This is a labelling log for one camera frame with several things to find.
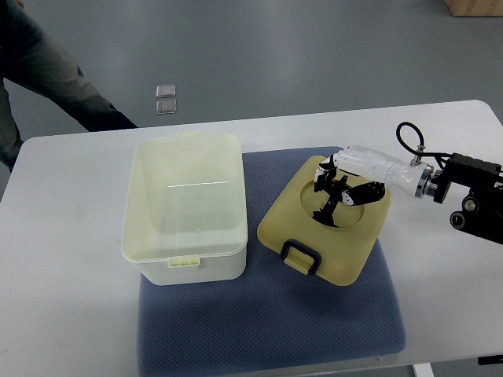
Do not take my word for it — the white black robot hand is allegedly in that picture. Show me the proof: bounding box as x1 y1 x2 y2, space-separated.
314 145 433 206

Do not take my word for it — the yellow box lid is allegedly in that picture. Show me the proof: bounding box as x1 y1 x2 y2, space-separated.
257 156 391 286

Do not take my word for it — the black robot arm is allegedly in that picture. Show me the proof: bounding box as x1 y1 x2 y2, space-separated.
395 122 502 244

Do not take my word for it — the white storage box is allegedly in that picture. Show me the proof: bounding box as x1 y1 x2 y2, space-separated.
122 134 248 286

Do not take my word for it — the cardboard box corner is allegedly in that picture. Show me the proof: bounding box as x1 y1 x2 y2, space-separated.
444 0 502 17

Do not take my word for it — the blue grey table mat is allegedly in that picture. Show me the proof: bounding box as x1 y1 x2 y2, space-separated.
138 147 406 376

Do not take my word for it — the white table leg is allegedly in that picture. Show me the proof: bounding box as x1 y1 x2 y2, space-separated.
413 363 435 377

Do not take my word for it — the upper floor socket plate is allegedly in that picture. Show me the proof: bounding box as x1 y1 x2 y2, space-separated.
156 83 176 98

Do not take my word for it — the person in dark trousers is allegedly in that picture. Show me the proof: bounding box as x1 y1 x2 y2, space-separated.
0 0 139 173

